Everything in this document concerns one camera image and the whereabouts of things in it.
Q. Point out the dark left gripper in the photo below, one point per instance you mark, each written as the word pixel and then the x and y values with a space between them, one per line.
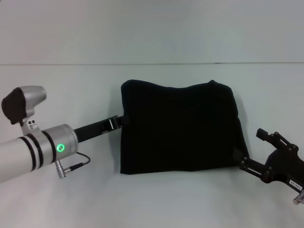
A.
pixel 92 131

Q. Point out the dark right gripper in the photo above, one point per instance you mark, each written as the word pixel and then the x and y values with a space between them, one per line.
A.
pixel 285 166

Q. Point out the black shirt with FREE print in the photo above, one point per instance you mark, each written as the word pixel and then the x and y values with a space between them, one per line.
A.
pixel 178 130

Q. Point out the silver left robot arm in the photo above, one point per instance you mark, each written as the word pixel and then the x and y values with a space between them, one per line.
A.
pixel 31 152

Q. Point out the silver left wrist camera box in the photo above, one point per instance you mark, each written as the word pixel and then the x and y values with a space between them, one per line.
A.
pixel 21 107

